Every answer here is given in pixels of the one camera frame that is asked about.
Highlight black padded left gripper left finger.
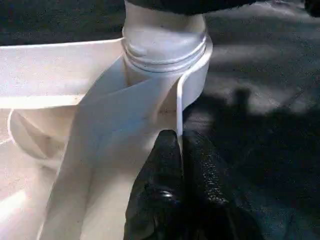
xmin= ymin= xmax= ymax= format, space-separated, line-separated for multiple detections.
xmin=123 ymin=129 xmax=187 ymax=240

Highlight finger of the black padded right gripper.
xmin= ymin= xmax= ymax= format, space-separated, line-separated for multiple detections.
xmin=129 ymin=0 xmax=262 ymax=16

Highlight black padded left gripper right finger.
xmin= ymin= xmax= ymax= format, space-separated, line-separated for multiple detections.
xmin=182 ymin=129 xmax=266 ymax=240

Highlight white plastic table leg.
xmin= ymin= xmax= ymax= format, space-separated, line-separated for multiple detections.
xmin=121 ymin=0 xmax=209 ymax=74

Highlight white plastic table top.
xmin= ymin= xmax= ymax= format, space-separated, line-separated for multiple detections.
xmin=0 ymin=35 xmax=214 ymax=240

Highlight black work mat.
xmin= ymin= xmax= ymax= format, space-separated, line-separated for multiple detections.
xmin=0 ymin=0 xmax=320 ymax=240

